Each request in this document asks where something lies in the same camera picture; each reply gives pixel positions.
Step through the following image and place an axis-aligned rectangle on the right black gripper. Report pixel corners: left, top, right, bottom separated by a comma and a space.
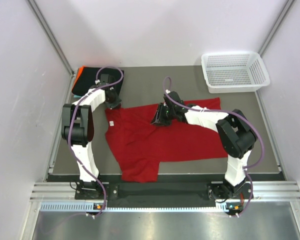
151, 103, 176, 127

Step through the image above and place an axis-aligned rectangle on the red t shirt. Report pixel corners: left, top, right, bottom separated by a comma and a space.
105, 104, 228, 183

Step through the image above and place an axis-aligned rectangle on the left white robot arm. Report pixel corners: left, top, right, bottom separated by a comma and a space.
61, 73, 123, 200

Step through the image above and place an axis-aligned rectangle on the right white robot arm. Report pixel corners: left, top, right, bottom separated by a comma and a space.
151, 90, 258, 199

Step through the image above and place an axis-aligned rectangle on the folded black t shirt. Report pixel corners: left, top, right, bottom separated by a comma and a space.
72, 66, 124, 97

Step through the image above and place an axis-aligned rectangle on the folded orange t shirt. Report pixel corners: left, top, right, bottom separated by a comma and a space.
71, 65, 86, 92

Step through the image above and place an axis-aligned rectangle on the white plastic basket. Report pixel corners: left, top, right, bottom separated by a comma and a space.
201, 51, 271, 94

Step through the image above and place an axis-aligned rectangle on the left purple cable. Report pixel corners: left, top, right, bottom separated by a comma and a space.
67, 65, 125, 221

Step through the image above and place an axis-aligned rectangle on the left aluminium frame post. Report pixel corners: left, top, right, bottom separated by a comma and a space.
26, 0, 74, 76

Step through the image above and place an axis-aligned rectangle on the aluminium frame post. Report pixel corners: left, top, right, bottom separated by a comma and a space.
26, 0, 74, 76
258, 0, 296, 58

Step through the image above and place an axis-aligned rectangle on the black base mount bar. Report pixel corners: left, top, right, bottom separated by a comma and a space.
74, 174, 253, 203

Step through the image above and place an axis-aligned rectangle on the grey slotted cable duct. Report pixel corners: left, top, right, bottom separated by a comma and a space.
40, 202, 239, 214

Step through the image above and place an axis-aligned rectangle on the right aluminium frame post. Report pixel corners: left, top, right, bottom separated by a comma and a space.
258, 0, 296, 58

